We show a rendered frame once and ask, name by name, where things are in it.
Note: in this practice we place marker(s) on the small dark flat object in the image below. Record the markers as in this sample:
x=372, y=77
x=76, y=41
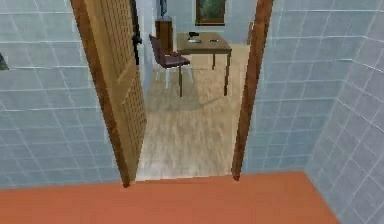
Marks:
x=213, y=40

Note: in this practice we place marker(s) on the dark brown wooden cabinet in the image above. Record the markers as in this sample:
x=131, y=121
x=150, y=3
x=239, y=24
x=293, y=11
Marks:
x=164, y=33

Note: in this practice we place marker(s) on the black object on table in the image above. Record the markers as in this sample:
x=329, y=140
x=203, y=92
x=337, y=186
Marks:
x=193, y=34

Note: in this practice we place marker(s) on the framed green wall picture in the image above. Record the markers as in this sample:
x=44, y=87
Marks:
x=210, y=11

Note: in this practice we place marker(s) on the dark purple chair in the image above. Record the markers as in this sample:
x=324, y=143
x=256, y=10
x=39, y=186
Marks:
x=168, y=60

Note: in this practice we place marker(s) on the brown wooden door frame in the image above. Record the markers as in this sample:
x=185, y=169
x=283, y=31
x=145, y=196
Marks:
x=250, y=83

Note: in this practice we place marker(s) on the grey blue statue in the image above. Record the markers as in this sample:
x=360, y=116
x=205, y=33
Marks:
x=163, y=8

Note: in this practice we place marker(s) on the wooden lattice room door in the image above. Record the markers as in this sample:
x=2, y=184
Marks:
x=116, y=76

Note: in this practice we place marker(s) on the grey flat object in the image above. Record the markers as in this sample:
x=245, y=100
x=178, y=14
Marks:
x=194, y=40

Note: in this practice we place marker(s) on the wooden dining table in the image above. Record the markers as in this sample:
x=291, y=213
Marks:
x=203, y=45

